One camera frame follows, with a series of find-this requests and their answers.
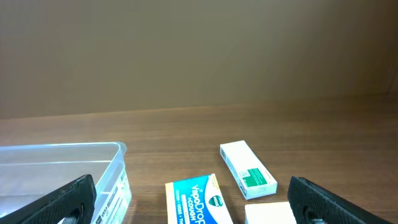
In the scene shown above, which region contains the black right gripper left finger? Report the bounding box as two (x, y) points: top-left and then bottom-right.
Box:
(1, 174), (96, 224)

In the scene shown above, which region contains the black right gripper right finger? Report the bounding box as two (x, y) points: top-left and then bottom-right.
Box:
(288, 176), (391, 224)

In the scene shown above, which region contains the blue VapoDrops lozenge box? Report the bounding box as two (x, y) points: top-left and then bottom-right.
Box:
(165, 174), (233, 224)

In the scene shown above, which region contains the clear plastic container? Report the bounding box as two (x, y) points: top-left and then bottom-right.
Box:
(1, 142), (132, 224)

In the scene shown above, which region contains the white Hansaplast plaster box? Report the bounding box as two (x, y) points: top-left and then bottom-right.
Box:
(245, 202), (297, 224)

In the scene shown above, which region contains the white green medicine box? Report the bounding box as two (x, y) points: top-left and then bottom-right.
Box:
(220, 141), (278, 200)

